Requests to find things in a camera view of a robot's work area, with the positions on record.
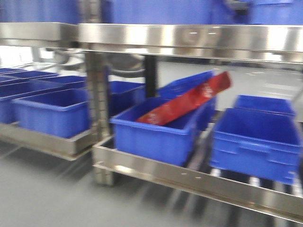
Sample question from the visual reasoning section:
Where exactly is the blue bin holding red package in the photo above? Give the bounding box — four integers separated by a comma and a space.
110, 97, 213, 166

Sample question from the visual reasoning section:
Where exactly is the blue bin behind red package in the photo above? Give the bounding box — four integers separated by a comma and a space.
157, 70, 217, 114

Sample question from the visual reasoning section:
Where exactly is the blue bin left shelf front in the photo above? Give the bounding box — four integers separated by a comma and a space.
13, 89, 90, 139

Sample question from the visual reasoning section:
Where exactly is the blue bin shelf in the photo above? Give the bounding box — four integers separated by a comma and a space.
0, 80, 63, 124
13, 89, 90, 139

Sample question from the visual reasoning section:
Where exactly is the stainless steel shelf rack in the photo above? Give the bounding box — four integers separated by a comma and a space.
79, 23, 303, 223
0, 22, 112, 162

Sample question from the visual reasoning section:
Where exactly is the large blue crate upper shelf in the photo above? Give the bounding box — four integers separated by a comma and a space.
100, 0, 249, 25

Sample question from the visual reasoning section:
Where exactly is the blue bin centre front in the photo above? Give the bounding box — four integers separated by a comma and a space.
209, 108, 303, 185

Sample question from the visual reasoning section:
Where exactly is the blue bin right rear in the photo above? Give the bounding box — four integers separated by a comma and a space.
233, 95, 296, 117

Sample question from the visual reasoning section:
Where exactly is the blue bin left shelf middle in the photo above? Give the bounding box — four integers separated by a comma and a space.
0, 80, 63, 124

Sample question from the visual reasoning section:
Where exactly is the red foil package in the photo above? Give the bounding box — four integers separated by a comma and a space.
136, 71, 232, 126

